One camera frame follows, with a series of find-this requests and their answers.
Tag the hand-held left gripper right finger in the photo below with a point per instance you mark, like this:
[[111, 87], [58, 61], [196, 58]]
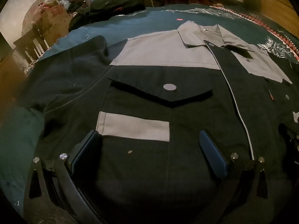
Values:
[[213, 154]]

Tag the wooden rack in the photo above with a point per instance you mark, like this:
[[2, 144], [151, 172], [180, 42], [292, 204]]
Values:
[[30, 44]]

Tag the teal printed blanket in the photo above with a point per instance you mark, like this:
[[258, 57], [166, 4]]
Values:
[[140, 25]]

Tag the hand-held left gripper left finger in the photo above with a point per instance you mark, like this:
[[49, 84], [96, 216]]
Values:
[[84, 147]]

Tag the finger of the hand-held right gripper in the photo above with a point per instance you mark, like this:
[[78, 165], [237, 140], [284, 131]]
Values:
[[290, 142]]

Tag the cardboard boxes with clutter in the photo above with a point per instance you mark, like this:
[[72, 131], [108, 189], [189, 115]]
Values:
[[49, 16]]

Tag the black and grey work jacket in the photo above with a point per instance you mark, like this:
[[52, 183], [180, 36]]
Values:
[[140, 86]]

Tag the wooden headboard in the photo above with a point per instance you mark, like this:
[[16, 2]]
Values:
[[280, 9]]

